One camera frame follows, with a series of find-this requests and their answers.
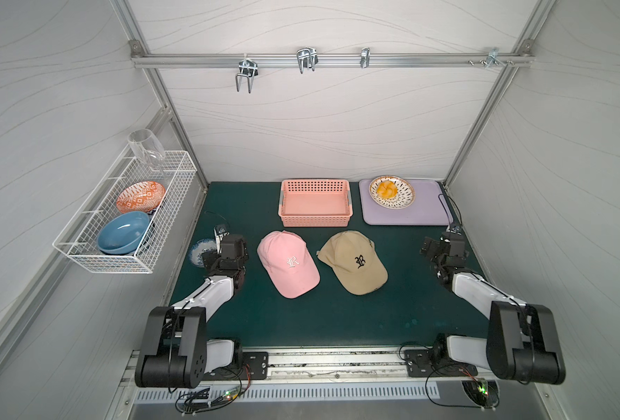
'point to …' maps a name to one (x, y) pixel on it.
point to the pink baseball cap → (288, 263)
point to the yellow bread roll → (387, 190)
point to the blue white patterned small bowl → (203, 245)
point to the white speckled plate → (405, 198)
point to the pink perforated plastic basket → (315, 202)
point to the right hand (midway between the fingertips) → (445, 243)
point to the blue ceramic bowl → (123, 233)
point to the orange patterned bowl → (145, 196)
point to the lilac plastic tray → (430, 206)
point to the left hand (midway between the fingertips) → (223, 248)
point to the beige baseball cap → (355, 262)
